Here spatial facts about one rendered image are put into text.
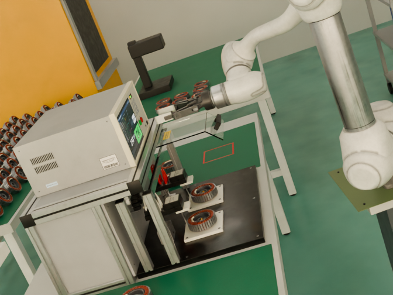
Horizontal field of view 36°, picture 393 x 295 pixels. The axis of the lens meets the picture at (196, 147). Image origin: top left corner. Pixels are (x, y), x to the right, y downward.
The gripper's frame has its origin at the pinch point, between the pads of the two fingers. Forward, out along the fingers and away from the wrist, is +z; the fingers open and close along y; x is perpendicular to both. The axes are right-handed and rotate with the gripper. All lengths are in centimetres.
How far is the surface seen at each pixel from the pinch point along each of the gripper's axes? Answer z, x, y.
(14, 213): 109, -43, 65
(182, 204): 1.3, -28.7, -21.9
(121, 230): 21.9, -25.2, -35.8
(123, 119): 9.7, 8.9, -20.7
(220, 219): -9.9, -39.9, -20.6
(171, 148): 6.8, -21.1, 21.8
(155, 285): 15, -43, -48
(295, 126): -47, -117, 266
